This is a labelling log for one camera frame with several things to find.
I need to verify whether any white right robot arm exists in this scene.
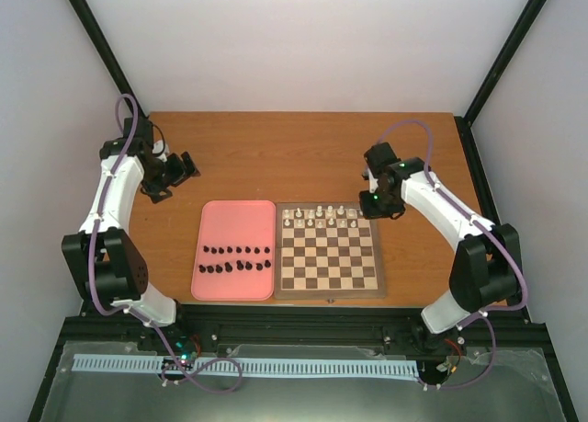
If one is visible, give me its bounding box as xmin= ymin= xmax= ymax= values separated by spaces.
xmin=359 ymin=143 xmax=528 ymax=352

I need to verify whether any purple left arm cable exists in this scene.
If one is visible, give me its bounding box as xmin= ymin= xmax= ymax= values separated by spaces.
xmin=87 ymin=94 xmax=244 ymax=394

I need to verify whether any wooden chess board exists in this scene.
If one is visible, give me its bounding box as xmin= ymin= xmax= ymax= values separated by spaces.
xmin=274 ymin=202 xmax=386 ymax=301

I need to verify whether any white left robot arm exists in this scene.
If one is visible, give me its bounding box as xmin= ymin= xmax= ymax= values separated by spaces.
xmin=62 ymin=118 xmax=200 ymax=351

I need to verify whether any pink plastic tray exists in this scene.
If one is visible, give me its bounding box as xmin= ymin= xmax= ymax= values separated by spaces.
xmin=191 ymin=200 xmax=276 ymax=302

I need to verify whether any light blue cable duct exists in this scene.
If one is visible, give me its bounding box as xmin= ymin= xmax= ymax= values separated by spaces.
xmin=72 ymin=354 xmax=418 ymax=381

